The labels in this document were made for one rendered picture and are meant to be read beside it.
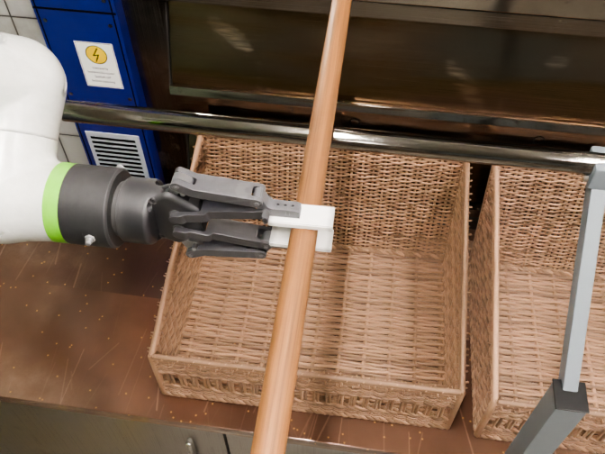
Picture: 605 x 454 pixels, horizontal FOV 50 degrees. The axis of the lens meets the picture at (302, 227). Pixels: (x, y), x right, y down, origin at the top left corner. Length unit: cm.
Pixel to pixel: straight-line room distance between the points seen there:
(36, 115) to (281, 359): 39
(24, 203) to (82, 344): 69
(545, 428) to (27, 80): 79
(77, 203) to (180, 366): 52
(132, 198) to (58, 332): 75
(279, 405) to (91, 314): 89
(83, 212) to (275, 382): 28
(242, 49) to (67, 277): 63
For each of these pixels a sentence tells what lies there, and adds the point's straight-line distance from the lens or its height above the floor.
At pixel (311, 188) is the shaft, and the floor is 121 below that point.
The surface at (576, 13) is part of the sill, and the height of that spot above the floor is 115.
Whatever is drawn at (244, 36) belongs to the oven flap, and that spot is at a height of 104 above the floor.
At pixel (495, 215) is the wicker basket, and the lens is 127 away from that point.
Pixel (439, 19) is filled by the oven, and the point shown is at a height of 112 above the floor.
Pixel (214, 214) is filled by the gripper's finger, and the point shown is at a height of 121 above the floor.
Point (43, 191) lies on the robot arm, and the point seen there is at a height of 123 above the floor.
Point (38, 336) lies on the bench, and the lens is 145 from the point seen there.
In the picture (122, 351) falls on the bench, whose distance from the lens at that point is 137.
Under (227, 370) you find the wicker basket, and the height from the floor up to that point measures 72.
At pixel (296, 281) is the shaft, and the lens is 66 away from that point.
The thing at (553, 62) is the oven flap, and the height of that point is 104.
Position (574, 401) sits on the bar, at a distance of 94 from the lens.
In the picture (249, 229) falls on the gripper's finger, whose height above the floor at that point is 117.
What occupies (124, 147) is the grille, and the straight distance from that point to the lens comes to 147.
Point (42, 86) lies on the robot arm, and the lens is 78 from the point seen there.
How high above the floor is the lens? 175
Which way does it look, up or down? 51 degrees down
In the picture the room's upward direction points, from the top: straight up
